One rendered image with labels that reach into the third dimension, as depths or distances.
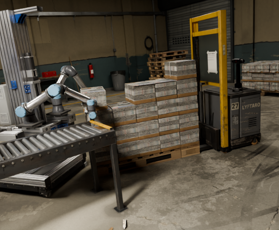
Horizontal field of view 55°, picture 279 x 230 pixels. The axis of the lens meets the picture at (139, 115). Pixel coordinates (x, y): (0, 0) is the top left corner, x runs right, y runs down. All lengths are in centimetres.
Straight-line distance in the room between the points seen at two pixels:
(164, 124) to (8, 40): 206
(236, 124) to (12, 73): 290
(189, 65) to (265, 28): 623
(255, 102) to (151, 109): 147
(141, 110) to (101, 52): 746
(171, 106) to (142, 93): 43
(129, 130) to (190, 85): 99
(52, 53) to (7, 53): 655
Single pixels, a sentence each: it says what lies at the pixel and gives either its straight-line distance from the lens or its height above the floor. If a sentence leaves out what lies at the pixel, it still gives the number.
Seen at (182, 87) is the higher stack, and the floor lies 96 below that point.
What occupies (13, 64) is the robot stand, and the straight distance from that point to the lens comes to 335.
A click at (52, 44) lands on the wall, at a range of 991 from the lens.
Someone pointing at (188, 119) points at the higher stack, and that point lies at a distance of 362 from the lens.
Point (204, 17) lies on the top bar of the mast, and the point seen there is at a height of 181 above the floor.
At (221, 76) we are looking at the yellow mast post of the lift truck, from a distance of 357.
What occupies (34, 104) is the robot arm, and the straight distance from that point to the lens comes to 292.
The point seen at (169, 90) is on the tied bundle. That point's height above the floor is 95.
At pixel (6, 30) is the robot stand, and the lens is 336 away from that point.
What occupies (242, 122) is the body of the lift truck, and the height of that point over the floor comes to 39.
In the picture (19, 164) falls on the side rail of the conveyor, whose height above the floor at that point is 75.
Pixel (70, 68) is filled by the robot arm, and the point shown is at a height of 134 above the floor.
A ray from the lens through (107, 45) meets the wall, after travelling 1077.
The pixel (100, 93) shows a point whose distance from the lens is 314.
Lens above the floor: 149
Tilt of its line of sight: 14 degrees down
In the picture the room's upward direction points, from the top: 6 degrees counter-clockwise
